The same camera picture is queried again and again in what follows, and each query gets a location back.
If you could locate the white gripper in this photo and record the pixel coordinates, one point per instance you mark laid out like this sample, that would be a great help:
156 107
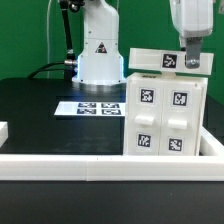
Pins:
193 19

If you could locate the white cabinet top block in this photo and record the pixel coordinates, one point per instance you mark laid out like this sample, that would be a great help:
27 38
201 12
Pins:
168 61

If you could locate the white cabinet door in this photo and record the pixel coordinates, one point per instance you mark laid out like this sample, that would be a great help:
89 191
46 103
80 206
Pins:
183 108
143 120

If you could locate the white cabinet body box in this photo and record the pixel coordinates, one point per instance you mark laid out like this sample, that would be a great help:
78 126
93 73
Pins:
164 114

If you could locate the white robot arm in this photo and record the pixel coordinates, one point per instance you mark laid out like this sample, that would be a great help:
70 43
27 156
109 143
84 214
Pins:
100 63

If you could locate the white U-shaped fence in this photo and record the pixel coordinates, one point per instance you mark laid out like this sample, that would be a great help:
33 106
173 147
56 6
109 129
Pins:
208 166

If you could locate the white base marker plate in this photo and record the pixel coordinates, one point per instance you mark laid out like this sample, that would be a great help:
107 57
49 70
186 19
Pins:
72 108

